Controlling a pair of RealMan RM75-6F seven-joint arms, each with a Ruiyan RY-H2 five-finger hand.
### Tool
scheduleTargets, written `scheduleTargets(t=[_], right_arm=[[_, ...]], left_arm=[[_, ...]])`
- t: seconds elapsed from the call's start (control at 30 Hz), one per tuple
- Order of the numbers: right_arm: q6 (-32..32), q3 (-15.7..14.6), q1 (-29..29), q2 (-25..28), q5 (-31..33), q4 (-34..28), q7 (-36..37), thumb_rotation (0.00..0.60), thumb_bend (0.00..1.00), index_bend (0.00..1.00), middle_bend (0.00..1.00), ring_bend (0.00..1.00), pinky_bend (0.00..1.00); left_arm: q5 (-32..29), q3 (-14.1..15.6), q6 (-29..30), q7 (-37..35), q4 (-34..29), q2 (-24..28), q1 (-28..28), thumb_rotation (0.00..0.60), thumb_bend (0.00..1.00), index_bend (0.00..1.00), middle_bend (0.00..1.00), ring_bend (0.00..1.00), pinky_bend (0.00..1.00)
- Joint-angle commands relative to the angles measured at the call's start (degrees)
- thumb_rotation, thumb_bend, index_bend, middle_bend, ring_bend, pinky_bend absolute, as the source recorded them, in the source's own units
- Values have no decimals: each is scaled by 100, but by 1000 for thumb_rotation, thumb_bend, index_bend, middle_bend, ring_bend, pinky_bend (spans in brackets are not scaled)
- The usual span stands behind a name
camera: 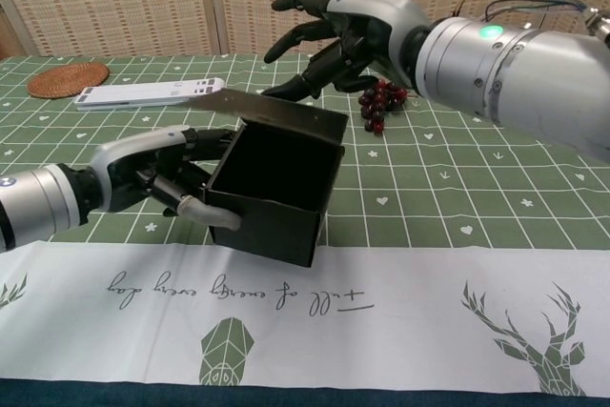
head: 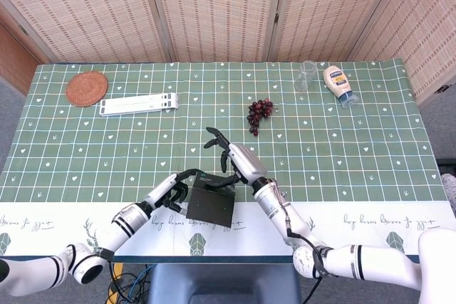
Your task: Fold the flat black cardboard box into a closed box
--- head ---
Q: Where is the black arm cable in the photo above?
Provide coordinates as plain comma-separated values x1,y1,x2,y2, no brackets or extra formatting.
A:
286,227,331,304

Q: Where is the round woven rattan coaster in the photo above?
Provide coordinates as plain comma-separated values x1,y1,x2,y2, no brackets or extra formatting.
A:
65,72,109,108

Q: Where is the black cardboard folding box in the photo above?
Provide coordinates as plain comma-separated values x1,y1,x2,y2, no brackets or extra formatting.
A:
185,172,237,229

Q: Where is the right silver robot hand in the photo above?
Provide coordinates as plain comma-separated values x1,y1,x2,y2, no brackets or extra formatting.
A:
202,126,267,189

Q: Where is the blue floor cable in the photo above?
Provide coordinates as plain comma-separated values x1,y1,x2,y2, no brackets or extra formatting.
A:
123,264,157,304

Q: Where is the bunch of dark red grapes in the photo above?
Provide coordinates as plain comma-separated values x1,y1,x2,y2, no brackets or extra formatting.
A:
246,98,279,137

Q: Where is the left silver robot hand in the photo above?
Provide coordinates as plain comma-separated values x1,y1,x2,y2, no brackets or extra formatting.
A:
144,168,202,216

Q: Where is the brown wooden door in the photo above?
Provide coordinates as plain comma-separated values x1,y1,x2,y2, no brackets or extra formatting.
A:
0,22,42,95

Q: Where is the bamboo folding screen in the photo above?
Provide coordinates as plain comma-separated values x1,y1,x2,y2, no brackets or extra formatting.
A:
0,0,456,105

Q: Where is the grey textured object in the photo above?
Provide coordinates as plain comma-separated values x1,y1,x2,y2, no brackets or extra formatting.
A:
441,172,456,212

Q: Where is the green checked deer tablecloth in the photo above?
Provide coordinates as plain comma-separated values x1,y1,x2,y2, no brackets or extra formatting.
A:
0,58,450,258

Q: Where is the mayonnaise squeeze bottle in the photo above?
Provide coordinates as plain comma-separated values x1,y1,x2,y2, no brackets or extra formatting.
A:
322,65,359,108

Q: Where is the clear plastic cup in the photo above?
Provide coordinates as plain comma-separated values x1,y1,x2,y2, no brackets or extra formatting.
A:
293,61,317,92

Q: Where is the black floor cable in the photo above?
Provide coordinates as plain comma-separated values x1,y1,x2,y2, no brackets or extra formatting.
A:
106,264,150,304

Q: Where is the black velcro cable strap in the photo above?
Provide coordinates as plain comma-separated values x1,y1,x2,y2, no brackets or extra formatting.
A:
311,246,338,279

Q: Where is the white folded laptop stand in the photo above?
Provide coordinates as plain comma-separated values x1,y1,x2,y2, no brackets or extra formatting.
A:
99,93,179,117

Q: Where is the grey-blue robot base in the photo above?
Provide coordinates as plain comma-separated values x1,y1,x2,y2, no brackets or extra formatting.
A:
147,263,302,304

